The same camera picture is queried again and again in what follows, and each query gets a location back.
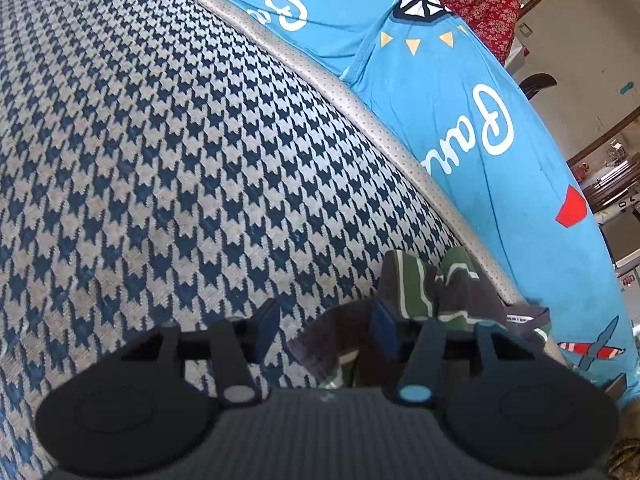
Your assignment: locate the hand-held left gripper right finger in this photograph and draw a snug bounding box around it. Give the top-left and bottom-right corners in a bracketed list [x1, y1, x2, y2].
[370, 299, 541, 406]

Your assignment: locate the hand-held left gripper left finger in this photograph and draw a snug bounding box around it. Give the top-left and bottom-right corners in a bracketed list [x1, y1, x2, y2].
[120, 297, 281, 408]

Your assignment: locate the green grey striped shirt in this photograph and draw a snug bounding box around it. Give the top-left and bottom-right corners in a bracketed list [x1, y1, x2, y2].
[287, 247, 553, 391]

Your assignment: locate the houndstooth bed mat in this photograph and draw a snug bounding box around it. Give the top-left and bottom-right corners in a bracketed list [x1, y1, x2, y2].
[0, 0, 531, 441]

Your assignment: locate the blue printed quilt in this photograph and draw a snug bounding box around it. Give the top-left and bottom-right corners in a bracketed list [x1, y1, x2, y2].
[165, 0, 628, 386]

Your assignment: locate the white chest freezer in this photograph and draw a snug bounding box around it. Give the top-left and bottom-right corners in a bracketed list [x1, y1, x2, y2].
[615, 257, 640, 306]

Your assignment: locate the grey refrigerator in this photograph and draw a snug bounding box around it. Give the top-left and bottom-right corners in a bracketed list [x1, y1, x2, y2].
[600, 207, 640, 263]

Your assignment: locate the brown furry cloth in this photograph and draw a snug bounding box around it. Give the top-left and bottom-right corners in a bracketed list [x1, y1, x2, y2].
[607, 435, 640, 480]

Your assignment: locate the dark wooden chair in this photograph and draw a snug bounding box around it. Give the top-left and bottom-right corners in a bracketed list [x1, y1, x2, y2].
[519, 74, 557, 98]

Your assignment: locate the red floral cloth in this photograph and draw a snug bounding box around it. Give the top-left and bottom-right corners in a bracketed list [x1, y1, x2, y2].
[440, 0, 523, 63]

